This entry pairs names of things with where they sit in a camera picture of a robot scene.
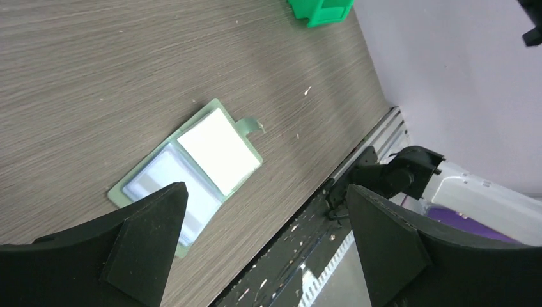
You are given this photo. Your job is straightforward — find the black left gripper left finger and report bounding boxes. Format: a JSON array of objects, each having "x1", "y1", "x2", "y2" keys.
[{"x1": 1, "y1": 182, "x2": 188, "y2": 306}]

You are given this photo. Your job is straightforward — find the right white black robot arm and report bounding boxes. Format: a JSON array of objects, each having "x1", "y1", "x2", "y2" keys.
[{"x1": 354, "y1": 1, "x2": 541, "y2": 246}]

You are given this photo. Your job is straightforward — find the mint green card holder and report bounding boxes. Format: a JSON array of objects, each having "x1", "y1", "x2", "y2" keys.
[{"x1": 107, "y1": 99, "x2": 264, "y2": 258}]

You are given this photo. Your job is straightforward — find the aluminium frame rail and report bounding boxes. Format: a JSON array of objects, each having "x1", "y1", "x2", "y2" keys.
[{"x1": 284, "y1": 107, "x2": 410, "y2": 306}]

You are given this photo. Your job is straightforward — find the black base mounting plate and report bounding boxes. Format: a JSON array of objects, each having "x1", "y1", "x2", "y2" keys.
[{"x1": 211, "y1": 173, "x2": 353, "y2": 306}]

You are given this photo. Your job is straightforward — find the green plastic bin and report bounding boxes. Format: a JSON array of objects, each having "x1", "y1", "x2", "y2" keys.
[{"x1": 288, "y1": 0, "x2": 355, "y2": 28}]

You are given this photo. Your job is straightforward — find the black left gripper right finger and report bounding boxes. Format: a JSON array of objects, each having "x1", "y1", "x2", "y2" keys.
[{"x1": 346, "y1": 184, "x2": 541, "y2": 306}]

